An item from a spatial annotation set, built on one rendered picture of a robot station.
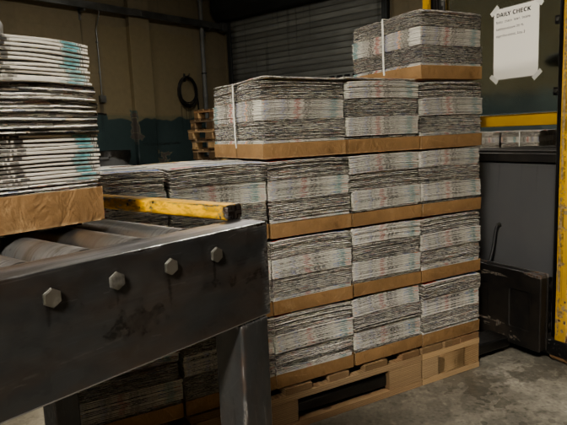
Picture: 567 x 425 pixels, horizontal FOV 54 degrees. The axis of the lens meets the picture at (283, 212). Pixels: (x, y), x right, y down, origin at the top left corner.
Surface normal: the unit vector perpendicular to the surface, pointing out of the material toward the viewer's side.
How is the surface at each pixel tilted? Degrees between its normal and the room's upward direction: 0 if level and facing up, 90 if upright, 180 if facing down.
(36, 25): 90
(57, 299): 90
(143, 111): 90
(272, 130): 90
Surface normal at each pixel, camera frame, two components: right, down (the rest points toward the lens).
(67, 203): 0.75, 0.07
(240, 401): -0.64, 0.14
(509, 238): -0.87, 0.11
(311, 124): 0.47, 0.11
